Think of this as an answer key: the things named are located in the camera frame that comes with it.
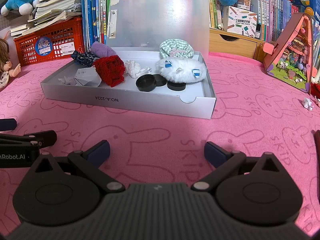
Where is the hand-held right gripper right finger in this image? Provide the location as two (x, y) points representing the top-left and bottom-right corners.
(191, 141), (290, 193)

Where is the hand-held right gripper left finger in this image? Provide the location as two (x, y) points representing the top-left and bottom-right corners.
(26, 140), (125, 193)

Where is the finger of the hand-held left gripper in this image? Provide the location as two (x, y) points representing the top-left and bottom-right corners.
(0, 130), (57, 148)
(0, 119), (17, 132)

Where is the white cardboard box with lid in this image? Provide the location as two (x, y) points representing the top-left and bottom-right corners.
(40, 0), (217, 119)

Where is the black round lid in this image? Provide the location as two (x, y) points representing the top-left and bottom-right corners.
(167, 81), (187, 91)
(152, 74), (167, 87)

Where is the red knitted hat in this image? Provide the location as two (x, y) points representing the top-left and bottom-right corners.
(93, 55), (125, 88)

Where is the black round jar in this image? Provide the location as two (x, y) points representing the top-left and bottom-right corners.
(136, 74), (157, 92)

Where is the navy drawstring pouch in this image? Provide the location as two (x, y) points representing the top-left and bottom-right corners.
(70, 51), (100, 68)

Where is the white plush with checked hat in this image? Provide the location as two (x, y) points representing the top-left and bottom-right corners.
(155, 39), (207, 84)

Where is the white tissue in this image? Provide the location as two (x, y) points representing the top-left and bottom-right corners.
(124, 60), (152, 78)

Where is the purple plush toy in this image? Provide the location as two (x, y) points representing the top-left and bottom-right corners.
(90, 42), (118, 58)

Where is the pink rabbit-print blanket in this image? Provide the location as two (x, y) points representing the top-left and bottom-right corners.
(0, 51), (320, 240)

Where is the long-haired baby doll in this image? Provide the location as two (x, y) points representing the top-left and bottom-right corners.
(0, 38), (22, 88)

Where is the red plastic crate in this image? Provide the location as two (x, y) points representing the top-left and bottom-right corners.
(14, 17), (84, 67)

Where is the small white paper piece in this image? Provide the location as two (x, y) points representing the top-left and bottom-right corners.
(301, 97), (314, 112)

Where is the wooden drawer box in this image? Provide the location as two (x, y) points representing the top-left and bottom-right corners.
(209, 28), (264, 60)

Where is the pink miniature house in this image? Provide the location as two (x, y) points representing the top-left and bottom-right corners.
(262, 12), (320, 95)

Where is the stack of worn books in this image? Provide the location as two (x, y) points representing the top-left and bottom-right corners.
(10, 0), (83, 37)

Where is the white printed carton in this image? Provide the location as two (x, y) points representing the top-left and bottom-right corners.
(222, 6), (258, 39)

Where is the row of tall blue books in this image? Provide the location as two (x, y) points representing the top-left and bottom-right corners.
(81, 0), (112, 52)

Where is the row of colourful books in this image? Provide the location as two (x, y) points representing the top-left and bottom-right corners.
(110, 0), (320, 43)

